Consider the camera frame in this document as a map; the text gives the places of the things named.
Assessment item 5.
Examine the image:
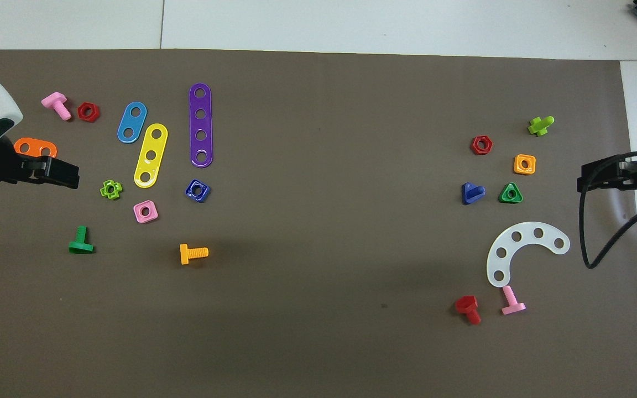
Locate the orange square plastic nut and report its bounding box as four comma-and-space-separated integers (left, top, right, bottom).
513, 154, 537, 176

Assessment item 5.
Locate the green plastic screw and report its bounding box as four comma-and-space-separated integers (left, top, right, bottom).
68, 225, 95, 255

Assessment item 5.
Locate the blue two-hole plate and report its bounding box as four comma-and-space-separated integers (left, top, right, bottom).
117, 101, 148, 144

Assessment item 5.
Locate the purple four-hole plate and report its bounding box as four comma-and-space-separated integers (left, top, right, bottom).
188, 82, 214, 168

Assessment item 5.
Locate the white curved five-hole plate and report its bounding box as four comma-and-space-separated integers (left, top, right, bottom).
485, 222, 571, 289

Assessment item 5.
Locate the red hexagonal plastic screw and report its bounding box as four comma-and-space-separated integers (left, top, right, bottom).
455, 295, 483, 326

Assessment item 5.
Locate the lime green cross screw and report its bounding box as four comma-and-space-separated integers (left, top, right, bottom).
528, 116, 556, 137

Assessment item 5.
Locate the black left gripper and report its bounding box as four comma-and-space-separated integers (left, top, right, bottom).
16, 156, 80, 190

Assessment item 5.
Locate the pink square plastic nut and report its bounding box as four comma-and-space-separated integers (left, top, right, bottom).
133, 200, 159, 224

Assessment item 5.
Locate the orange plastic screw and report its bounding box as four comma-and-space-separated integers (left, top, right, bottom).
179, 243, 210, 266

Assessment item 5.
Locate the brown table mat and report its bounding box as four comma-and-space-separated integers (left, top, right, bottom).
0, 49, 637, 398

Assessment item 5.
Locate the blue square plastic nut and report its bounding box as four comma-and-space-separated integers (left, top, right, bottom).
185, 179, 212, 203

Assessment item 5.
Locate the pink plastic screw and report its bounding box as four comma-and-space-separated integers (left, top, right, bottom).
500, 285, 527, 316
41, 92, 73, 122

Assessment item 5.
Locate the orange angled three-hole plate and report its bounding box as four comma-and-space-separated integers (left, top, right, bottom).
13, 137, 58, 159

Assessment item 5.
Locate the blue triangular plastic screw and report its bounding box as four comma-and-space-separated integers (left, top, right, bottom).
461, 182, 486, 206

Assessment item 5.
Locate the yellow three-hole plate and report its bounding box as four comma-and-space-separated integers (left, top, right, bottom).
133, 123, 169, 189

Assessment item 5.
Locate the green triangular plastic nut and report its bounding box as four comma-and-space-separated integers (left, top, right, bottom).
498, 182, 524, 204

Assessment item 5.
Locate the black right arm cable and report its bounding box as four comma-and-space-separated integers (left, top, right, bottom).
578, 148, 637, 271

